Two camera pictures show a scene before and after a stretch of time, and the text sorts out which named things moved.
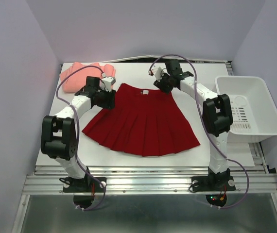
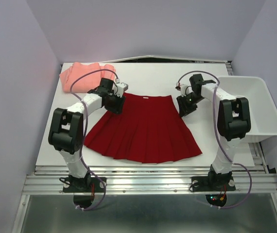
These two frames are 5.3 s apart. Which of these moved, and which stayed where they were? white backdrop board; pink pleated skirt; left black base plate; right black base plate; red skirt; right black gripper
Moved: right black gripper; red skirt
Stayed: right black base plate; left black base plate; white backdrop board; pink pleated skirt
